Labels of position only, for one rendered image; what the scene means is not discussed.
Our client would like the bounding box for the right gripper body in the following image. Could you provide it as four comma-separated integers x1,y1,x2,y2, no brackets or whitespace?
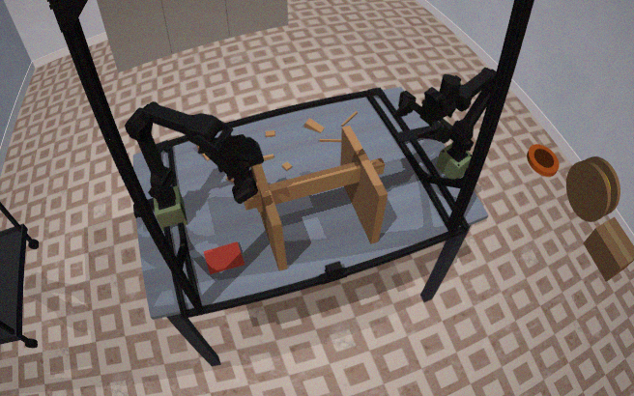
398,91,452,144

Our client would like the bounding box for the red rectangular block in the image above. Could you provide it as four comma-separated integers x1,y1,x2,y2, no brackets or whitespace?
203,241,245,274

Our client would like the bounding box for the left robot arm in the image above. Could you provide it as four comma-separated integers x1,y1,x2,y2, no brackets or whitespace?
125,101,264,210

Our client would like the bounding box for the wooden rail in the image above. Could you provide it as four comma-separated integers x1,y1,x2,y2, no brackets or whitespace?
244,158,385,211

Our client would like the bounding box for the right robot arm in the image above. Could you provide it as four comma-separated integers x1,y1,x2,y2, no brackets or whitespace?
422,68,496,162

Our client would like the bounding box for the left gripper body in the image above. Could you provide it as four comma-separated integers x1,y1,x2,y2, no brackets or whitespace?
218,161,258,204

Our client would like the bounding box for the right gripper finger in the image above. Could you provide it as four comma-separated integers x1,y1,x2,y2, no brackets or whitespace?
393,96,410,118
418,121,445,142

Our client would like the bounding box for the wooden end board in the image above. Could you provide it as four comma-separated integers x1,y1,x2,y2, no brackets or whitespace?
340,126,388,244
250,164,287,270

